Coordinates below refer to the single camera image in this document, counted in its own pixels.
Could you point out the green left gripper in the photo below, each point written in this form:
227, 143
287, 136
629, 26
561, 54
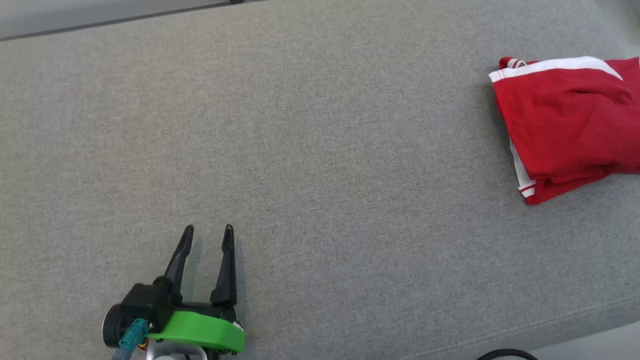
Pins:
205, 330

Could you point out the red shorts with white trim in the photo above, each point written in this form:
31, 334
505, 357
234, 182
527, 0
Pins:
565, 130

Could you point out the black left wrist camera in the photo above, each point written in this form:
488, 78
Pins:
145, 302

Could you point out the teal left camera connector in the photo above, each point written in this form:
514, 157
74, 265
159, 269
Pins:
134, 334

